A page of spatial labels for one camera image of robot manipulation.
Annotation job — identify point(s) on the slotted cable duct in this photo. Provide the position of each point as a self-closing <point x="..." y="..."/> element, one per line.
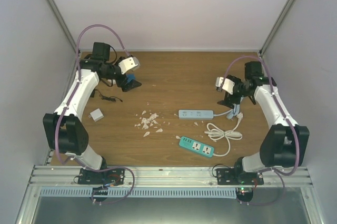
<point x="140" y="192"/>

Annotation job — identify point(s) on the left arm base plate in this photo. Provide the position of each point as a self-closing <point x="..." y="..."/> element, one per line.
<point x="113" y="177"/>

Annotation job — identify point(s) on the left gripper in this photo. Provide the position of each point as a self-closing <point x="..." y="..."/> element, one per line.
<point x="130" y="85"/>

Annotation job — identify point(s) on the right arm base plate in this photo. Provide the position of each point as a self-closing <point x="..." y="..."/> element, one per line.
<point x="235" y="176"/>

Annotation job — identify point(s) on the aluminium rail frame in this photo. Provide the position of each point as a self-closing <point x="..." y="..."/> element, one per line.
<point x="182" y="46"/>

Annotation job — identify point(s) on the teal power strip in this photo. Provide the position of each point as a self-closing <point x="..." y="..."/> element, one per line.
<point x="196" y="147"/>

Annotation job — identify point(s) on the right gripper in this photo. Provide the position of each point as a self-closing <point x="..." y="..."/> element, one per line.
<point x="227" y="99"/>

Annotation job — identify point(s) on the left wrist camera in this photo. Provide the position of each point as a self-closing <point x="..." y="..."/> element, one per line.
<point x="129" y="64"/>

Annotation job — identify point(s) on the blue cube adapter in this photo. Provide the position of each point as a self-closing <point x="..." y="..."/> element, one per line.
<point x="130" y="78"/>

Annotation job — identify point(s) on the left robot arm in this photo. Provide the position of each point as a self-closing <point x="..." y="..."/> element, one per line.
<point x="64" y="130"/>

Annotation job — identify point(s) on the light blue power strip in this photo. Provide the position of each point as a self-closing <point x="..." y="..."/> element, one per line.
<point x="195" y="114"/>

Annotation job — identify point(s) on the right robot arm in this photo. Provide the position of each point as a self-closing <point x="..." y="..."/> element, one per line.
<point x="283" y="148"/>

